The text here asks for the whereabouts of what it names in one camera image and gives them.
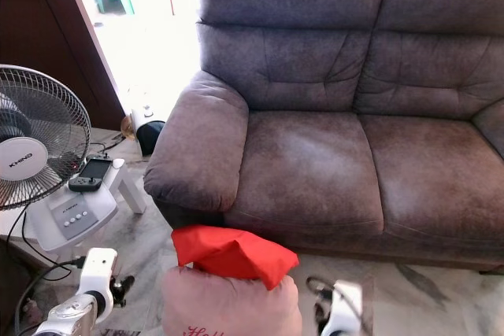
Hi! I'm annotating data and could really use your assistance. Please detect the pink Hello Kitty pillow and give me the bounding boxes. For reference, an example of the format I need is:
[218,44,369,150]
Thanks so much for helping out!
[161,265,303,336]

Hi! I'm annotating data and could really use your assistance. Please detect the red pillow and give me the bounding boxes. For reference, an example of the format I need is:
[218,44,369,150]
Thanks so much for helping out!
[171,224,300,290]

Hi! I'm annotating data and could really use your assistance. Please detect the brown suede two-seat sofa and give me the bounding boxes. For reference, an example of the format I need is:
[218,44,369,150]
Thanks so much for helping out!
[143,0,504,274]

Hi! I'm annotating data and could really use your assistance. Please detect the white and black floor appliance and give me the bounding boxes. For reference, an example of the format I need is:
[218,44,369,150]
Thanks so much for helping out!
[126,84,166,156]

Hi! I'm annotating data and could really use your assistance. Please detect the black handheld device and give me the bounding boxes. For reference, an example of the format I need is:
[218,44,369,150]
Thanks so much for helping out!
[68,157,114,193]

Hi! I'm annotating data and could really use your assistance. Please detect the white table fan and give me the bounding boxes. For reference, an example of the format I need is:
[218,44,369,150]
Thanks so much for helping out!
[0,65,119,254]

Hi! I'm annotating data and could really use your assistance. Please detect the dark brown wooden door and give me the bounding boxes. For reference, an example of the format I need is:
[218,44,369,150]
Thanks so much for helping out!
[0,0,127,130]

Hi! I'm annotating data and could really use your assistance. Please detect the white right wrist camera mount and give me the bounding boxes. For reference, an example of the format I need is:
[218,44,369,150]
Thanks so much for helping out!
[331,279,365,336]

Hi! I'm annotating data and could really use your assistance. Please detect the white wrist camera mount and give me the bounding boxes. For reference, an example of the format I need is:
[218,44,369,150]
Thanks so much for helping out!
[331,279,365,336]
[79,248,119,305]

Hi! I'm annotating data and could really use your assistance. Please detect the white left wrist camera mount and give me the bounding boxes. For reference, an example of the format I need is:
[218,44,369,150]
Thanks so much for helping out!
[79,248,119,305]

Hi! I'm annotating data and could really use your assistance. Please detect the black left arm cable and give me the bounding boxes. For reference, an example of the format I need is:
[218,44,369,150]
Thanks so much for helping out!
[12,256,87,336]

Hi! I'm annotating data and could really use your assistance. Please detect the black fan power cable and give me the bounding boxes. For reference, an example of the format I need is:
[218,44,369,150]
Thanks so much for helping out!
[5,202,48,268]

